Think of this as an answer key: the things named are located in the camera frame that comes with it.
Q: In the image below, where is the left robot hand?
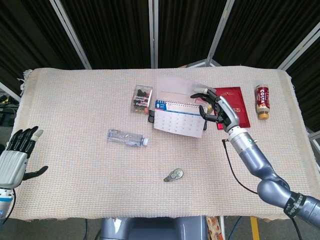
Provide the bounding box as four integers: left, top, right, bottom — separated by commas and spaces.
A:
0, 125, 49, 190

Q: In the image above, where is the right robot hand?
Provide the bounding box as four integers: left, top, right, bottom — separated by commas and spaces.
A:
190, 86, 242, 133

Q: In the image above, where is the white red desk calendar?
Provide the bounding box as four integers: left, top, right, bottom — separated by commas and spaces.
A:
152, 75, 213, 139

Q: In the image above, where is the red certificate booklet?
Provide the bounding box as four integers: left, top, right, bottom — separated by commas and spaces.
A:
214, 86, 251, 130

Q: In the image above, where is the Costa coffee bottle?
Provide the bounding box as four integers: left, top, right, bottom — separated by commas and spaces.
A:
254, 84, 272, 121

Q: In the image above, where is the beige woven tablecloth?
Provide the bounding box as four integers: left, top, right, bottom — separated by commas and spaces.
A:
9, 66, 317, 223

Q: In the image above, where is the clear plastic box with clips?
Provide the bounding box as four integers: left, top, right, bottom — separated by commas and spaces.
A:
130, 84, 154, 115

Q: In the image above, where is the dark folding screen panel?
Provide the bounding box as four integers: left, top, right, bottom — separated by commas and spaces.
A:
207, 0, 320, 71
0, 0, 92, 87
148, 0, 236, 69
49, 0, 158, 70

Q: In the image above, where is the clear empty water bottle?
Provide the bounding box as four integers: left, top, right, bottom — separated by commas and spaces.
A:
107, 128, 150, 148

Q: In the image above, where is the grey robot torso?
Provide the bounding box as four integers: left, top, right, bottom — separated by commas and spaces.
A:
96, 216, 208, 240

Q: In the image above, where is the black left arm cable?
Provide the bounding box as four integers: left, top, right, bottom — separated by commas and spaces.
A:
2, 187, 17, 225

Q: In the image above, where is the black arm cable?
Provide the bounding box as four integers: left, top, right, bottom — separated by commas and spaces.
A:
2, 187, 17, 225
221, 138, 261, 196

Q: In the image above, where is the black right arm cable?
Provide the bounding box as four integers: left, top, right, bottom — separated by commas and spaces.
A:
221, 138, 261, 196

